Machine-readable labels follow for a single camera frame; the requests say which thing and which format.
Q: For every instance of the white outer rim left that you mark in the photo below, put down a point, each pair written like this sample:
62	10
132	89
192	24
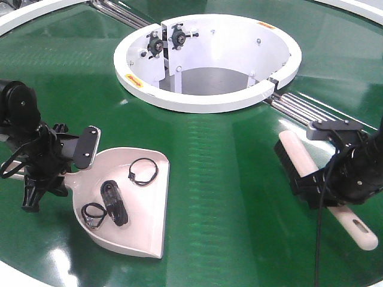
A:
25	14

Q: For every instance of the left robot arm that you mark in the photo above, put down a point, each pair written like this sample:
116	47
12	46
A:
19	108

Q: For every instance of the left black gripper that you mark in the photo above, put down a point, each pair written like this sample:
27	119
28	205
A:
44	155

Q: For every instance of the white rim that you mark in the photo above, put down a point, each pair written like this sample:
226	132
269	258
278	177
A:
25	14
369	10

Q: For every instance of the pink hand broom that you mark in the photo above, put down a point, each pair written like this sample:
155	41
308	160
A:
364	237

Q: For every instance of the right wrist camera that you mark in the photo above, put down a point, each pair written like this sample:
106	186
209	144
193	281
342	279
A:
321	130

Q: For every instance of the steel rollers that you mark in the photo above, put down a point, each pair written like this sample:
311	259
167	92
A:
120	13
304	109

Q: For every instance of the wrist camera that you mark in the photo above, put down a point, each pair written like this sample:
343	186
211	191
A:
86	147
321	130

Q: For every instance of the pink plastic dustpan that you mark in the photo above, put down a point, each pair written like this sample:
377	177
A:
142	177

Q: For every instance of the right black bearing block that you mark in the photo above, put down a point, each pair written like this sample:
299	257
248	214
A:
179	37

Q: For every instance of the black bearing block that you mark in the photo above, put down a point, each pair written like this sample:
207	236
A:
155	44
179	37

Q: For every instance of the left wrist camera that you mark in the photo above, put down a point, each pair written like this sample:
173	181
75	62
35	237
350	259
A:
86	147

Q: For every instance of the steel rollers top left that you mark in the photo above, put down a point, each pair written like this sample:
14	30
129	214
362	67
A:
120	13

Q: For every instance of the left black bearing block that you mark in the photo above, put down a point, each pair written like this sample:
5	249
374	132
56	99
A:
155	44

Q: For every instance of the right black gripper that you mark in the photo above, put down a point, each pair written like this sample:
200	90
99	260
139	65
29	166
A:
349	178

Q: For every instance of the white outer rim right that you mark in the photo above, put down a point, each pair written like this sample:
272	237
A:
369	10

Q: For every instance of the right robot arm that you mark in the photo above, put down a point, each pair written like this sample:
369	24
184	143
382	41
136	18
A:
341	145

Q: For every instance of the steel rollers right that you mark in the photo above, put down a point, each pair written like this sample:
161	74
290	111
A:
304	109

